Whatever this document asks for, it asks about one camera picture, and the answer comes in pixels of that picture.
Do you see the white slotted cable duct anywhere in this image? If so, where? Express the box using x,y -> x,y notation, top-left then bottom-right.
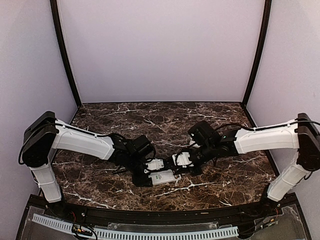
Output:
32,213 -> 239,240

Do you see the white remote control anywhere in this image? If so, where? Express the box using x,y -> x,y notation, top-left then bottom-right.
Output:
149,170 -> 182,186

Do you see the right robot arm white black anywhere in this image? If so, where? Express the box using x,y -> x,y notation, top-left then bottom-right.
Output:
172,113 -> 320,217

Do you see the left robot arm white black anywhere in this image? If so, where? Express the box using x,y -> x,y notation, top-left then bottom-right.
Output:
18,111 -> 155,218

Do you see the black front frame rail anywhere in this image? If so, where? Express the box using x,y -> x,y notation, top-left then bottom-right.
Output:
27,194 -> 298,227

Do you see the small circuit board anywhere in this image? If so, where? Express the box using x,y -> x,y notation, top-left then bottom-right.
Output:
71,224 -> 93,237

